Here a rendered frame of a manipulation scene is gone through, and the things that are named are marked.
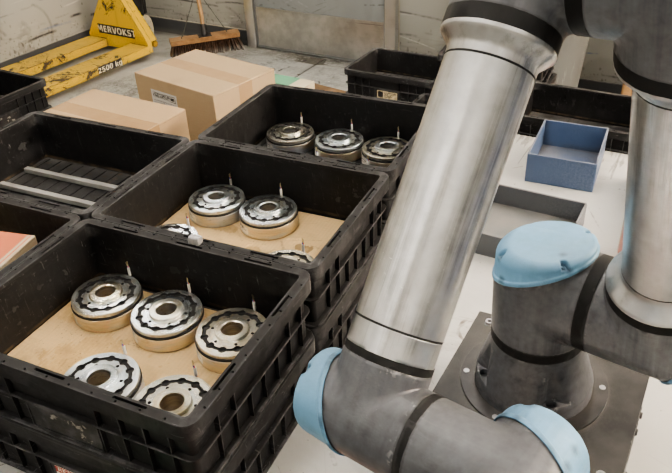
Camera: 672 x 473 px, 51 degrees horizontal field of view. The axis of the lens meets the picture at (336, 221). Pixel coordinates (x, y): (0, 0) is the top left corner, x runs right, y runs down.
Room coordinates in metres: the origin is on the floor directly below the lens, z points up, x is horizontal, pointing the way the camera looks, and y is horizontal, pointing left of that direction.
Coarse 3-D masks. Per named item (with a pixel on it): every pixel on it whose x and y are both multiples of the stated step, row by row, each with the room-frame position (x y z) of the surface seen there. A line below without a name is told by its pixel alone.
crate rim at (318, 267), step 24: (192, 144) 1.19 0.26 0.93; (216, 144) 1.19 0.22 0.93; (336, 168) 1.07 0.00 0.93; (360, 168) 1.07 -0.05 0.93; (120, 192) 1.02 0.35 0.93; (384, 192) 1.01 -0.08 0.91; (96, 216) 0.95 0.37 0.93; (360, 216) 0.92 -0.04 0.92; (336, 240) 0.85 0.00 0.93; (288, 264) 0.79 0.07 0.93; (312, 264) 0.79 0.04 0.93
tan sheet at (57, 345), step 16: (48, 320) 0.82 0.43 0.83; (64, 320) 0.82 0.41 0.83; (32, 336) 0.78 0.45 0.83; (48, 336) 0.78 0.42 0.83; (64, 336) 0.78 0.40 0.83; (80, 336) 0.78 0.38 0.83; (96, 336) 0.78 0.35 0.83; (112, 336) 0.78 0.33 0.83; (128, 336) 0.77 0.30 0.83; (16, 352) 0.75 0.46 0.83; (32, 352) 0.75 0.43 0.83; (48, 352) 0.75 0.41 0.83; (64, 352) 0.75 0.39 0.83; (80, 352) 0.75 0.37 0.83; (96, 352) 0.74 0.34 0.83; (112, 352) 0.74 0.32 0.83; (128, 352) 0.74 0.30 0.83; (144, 352) 0.74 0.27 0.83; (176, 352) 0.74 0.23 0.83; (192, 352) 0.73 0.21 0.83; (48, 368) 0.72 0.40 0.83; (64, 368) 0.71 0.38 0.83; (144, 368) 0.71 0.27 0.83; (160, 368) 0.71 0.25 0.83; (176, 368) 0.70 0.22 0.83; (192, 368) 0.70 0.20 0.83
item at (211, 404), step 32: (96, 224) 0.92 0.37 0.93; (32, 256) 0.84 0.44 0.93; (224, 256) 0.82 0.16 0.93; (0, 288) 0.77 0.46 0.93; (288, 320) 0.70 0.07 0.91; (256, 352) 0.63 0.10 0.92; (32, 384) 0.60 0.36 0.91; (64, 384) 0.58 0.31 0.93; (224, 384) 0.57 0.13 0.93; (128, 416) 0.54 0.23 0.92; (160, 416) 0.53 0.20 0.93; (192, 416) 0.53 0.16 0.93
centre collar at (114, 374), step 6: (96, 366) 0.68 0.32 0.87; (102, 366) 0.68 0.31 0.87; (108, 366) 0.67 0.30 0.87; (84, 372) 0.67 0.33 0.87; (90, 372) 0.67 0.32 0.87; (96, 372) 0.67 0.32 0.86; (108, 372) 0.67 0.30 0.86; (114, 372) 0.66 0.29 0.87; (84, 378) 0.66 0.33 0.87; (114, 378) 0.65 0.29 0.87; (102, 384) 0.64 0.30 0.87; (108, 384) 0.64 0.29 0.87; (114, 384) 0.65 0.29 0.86
